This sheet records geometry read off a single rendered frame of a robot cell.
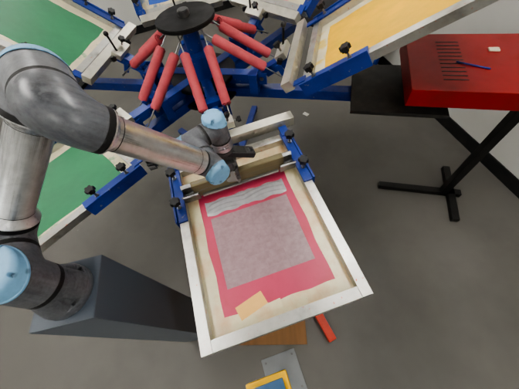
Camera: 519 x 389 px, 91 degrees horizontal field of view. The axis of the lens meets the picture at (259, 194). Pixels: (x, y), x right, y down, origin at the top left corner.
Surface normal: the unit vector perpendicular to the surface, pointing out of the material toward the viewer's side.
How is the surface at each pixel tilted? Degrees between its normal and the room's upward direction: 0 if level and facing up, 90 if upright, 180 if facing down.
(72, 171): 0
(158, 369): 0
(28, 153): 84
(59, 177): 0
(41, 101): 44
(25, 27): 32
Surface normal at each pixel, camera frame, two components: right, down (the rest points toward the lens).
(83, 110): 0.72, -0.09
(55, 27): 0.42, -0.37
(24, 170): 0.53, 0.63
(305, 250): -0.11, -0.51
